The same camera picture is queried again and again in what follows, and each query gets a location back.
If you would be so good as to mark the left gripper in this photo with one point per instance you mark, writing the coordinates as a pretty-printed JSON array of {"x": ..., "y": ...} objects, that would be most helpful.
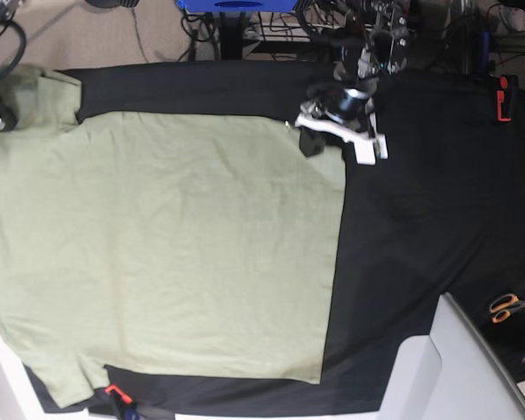
[{"x": 340, "y": 107}]

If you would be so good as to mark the light green T-shirt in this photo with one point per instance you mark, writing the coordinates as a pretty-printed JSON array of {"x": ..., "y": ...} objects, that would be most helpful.
[{"x": 195, "y": 245}]

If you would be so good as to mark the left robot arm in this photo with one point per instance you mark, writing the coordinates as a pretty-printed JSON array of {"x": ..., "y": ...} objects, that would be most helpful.
[{"x": 372, "y": 46}]

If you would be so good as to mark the black table cloth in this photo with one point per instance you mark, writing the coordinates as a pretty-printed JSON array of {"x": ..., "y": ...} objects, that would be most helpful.
[{"x": 444, "y": 213}]

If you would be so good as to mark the red black clamp right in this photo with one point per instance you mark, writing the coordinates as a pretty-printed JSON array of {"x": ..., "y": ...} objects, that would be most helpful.
[{"x": 506, "y": 96}]

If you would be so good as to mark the blue plastic box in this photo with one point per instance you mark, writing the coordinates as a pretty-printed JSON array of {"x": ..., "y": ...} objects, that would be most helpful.
[{"x": 202, "y": 6}]

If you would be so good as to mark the white bin right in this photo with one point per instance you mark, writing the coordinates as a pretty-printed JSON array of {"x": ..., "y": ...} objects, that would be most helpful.
[{"x": 450, "y": 373}]

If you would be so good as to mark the red blue clamp bottom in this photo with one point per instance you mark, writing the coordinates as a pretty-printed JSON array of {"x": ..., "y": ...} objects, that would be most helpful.
[{"x": 119, "y": 405}]

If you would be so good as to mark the blue clamp handle top right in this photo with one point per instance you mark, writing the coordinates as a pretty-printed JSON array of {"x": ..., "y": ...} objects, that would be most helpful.
[{"x": 480, "y": 52}]

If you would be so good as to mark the black metal stand post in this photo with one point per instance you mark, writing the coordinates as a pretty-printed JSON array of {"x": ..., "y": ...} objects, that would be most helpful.
[{"x": 231, "y": 27}]

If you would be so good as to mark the orange handled scissors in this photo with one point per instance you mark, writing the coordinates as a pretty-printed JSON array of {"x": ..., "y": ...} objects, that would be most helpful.
[{"x": 504, "y": 306}]

